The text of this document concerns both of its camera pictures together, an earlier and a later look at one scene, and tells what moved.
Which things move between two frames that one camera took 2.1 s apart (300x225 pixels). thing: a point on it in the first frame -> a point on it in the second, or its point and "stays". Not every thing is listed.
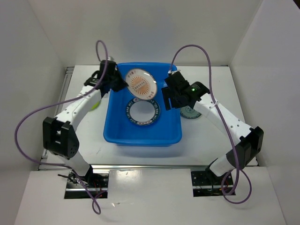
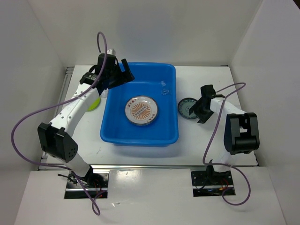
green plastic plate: [95, 105] stays
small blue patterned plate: [187, 112] stays
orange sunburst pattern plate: [142, 84] -> [141, 110]
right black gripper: [167, 93] -> [196, 107]
